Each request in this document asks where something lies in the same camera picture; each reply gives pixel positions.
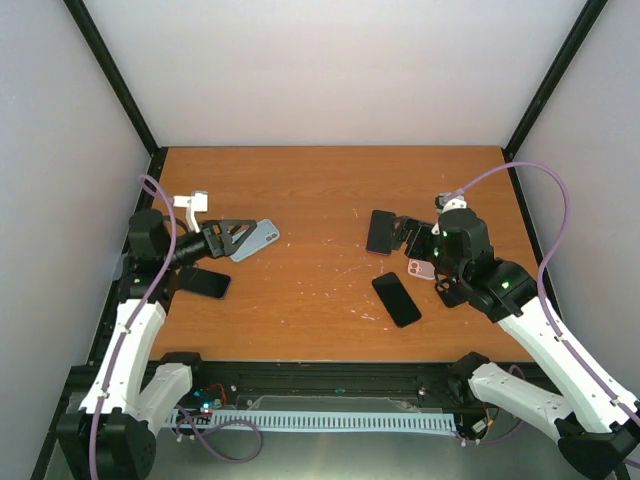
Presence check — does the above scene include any black smartphone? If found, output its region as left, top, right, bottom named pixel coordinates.
left=372, top=272, right=422, bottom=328

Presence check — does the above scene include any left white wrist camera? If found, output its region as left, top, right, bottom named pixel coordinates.
left=173, top=190, right=208, bottom=233

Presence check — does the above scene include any pink phone case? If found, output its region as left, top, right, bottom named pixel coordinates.
left=407, top=259, right=436, bottom=281

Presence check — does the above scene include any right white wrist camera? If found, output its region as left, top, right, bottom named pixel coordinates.
left=435, top=192, right=467, bottom=214

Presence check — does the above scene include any black aluminium frame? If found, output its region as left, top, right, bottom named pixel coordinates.
left=30, top=1, right=639, bottom=479

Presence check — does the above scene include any blue smartphone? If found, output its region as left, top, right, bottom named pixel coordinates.
left=178, top=267, right=231, bottom=299

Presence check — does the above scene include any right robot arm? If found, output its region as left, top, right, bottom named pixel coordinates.
left=391, top=200, right=639, bottom=479

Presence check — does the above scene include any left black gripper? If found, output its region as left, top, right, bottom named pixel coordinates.
left=163, top=220, right=258, bottom=269

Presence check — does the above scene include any small electronics board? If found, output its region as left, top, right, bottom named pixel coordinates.
left=194, top=389, right=227, bottom=415

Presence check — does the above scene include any light blue cable duct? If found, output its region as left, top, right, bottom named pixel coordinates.
left=194, top=410, right=456, bottom=436

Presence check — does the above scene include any maroon smartphone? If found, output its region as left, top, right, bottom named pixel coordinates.
left=365, top=210, right=396, bottom=255

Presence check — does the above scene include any light blue phone case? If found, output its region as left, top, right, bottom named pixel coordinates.
left=230, top=219, right=280, bottom=263

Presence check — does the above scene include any black phone case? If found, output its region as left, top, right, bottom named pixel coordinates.
left=435, top=278, right=468, bottom=308

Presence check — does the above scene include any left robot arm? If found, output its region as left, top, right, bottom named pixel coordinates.
left=56, top=209, right=258, bottom=479

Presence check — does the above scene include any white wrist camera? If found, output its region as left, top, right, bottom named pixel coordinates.
left=435, top=192, right=467, bottom=214
left=173, top=190, right=208, bottom=233

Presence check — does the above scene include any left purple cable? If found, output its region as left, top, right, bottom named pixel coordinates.
left=87, top=174, right=263, bottom=480

